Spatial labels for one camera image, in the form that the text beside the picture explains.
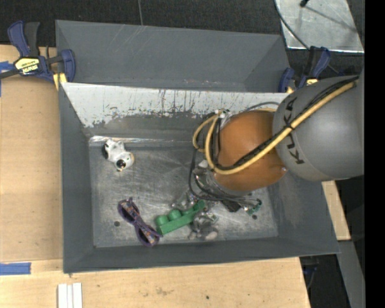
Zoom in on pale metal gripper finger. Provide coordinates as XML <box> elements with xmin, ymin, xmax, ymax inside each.
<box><xmin>187</xmin><ymin>212</ymin><xmax>219</xmax><ymax>241</ymax></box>
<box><xmin>171</xmin><ymin>192</ymin><xmax>198</xmax><ymax>211</ymax></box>

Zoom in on pale wood flat board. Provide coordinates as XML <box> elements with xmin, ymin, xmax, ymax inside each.
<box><xmin>0</xmin><ymin>75</ymin><xmax>65</xmax><ymax>264</ymax></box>

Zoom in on white and black toy animal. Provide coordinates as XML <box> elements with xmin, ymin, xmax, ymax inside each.
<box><xmin>101</xmin><ymin>138</ymin><xmax>135</xmax><ymax>172</ymax></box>

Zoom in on grey metal bin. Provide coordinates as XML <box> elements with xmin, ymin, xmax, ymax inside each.
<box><xmin>54</xmin><ymin>19</ymin><xmax>341</xmax><ymax>274</ymax></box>

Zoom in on green toy building block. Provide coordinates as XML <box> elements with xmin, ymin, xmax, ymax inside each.
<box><xmin>155</xmin><ymin>200</ymin><xmax>207</xmax><ymax>236</ymax></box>

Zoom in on purple sunglasses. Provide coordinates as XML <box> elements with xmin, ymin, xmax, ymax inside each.
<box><xmin>117</xmin><ymin>198</ymin><xmax>162</xmax><ymax>248</ymax></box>

